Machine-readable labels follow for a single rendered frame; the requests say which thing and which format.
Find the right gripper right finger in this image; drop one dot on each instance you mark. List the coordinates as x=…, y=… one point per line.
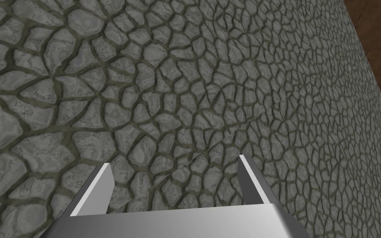
x=250, y=185

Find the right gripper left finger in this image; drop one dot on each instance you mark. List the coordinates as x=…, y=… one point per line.
x=93, y=193

